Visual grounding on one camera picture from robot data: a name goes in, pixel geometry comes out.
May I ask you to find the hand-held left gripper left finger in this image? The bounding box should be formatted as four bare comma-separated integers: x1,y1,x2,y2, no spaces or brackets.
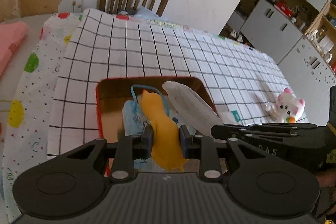
67,124,154,183

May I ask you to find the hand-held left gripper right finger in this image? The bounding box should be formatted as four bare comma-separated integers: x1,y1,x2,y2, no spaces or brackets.
178,124,263,183

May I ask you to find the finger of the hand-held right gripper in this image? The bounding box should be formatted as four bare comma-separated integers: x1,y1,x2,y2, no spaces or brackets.
211,123,318,141

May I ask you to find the yellow plush toy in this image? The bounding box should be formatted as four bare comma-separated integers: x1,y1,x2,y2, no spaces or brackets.
139,89,185,173

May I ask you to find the white translucent pouch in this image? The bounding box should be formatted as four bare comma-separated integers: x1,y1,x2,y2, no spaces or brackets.
162,81,224,133

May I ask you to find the red box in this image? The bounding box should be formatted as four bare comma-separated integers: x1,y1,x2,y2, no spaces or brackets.
96,77,224,178

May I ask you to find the teal tissue packet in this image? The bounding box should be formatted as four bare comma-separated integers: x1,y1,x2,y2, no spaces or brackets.
220,110,244,125

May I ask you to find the clear plastic bag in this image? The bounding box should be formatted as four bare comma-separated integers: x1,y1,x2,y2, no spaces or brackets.
265,101,279,119

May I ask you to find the white and pink plush cat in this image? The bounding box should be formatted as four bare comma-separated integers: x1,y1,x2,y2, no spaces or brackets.
274,87,306,124

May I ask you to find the checkered tablecloth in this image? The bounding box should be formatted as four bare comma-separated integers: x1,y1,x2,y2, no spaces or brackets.
47,9,309,159

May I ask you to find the row of small white ornaments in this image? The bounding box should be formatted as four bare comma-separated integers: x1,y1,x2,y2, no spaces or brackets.
230,30,244,43

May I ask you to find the dotted tablecloth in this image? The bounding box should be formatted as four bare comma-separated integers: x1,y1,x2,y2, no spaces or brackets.
0,12,88,223

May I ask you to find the small red case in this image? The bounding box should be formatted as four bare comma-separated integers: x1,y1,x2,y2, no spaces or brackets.
275,0,295,16

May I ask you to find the white cabinet shelving unit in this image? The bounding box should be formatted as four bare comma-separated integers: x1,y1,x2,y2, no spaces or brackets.
220,0,336,119

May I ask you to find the pink cloth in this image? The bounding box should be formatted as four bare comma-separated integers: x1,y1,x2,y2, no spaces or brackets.
0,21,29,78

